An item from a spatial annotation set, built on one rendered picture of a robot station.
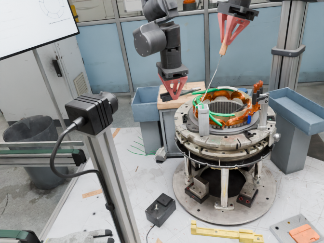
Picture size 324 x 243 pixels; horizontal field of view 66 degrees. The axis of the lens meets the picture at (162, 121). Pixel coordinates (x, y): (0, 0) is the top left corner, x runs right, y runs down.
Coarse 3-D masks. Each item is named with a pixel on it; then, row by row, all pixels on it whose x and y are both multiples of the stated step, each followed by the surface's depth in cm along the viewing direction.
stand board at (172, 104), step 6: (192, 84) 112; (198, 84) 111; (204, 84) 111; (162, 90) 111; (180, 96) 103; (192, 96) 102; (162, 102) 101; (168, 102) 100; (174, 102) 100; (180, 102) 99; (162, 108) 101; (168, 108) 101
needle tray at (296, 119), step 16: (272, 96) 100; (288, 96) 100; (304, 96) 92; (288, 112) 86; (304, 112) 90; (320, 112) 86; (288, 128) 90; (304, 128) 80; (320, 128) 79; (288, 144) 92; (304, 144) 92; (272, 160) 105; (288, 160) 95; (304, 160) 97
